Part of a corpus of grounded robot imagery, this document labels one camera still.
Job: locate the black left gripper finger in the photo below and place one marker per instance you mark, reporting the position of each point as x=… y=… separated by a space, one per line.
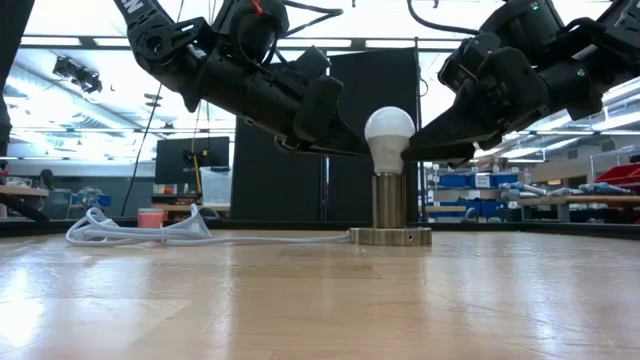
x=312 y=62
x=320 y=110

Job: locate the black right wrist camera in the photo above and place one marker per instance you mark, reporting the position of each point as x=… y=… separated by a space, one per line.
x=465 y=60

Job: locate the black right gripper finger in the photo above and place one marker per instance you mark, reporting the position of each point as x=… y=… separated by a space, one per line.
x=460 y=122
x=440 y=152

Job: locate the white lightbulb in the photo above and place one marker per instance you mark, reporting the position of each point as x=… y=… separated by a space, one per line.
x=389 y=130

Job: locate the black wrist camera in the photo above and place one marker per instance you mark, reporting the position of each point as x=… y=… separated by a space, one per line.
x=465 y=60
x=250 y=30

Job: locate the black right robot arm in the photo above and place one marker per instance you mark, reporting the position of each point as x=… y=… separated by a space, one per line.
x=575 y=50

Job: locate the blue plastic crate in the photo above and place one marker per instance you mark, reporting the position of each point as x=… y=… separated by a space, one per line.
x=92 y=199

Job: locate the black aluminium frame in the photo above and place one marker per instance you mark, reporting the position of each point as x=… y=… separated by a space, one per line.
x=550 y=230

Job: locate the blue storage bin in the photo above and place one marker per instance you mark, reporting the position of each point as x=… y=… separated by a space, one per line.
x=455 y=180
x=480 y=207

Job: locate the wooden side table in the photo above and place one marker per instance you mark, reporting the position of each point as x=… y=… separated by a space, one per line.
x=20 y=191

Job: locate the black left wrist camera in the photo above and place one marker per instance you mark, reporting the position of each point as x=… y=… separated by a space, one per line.
x=250 y=30

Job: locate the black backdrop panel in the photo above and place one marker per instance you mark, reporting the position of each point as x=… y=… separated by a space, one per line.
x=380 y=75
x=275 y=185

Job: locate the low wooden shelf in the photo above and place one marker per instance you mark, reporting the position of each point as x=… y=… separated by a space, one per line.
x=170 y=200

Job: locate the person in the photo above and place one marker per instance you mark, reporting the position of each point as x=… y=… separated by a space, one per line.
x=46 y=177

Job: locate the wooden workbench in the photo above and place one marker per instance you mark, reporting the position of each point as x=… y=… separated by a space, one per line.
x=600 y=200

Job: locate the black monitor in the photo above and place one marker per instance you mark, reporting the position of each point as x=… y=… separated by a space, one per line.
x=172 y=160

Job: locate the round lamp socket base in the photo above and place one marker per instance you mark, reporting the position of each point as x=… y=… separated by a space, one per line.
x=390 y=200

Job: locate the clear plastic bin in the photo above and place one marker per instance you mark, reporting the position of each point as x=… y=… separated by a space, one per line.
x=216 y=186

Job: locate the red storage bin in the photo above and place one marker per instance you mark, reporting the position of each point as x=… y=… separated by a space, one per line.
x=620 y=175

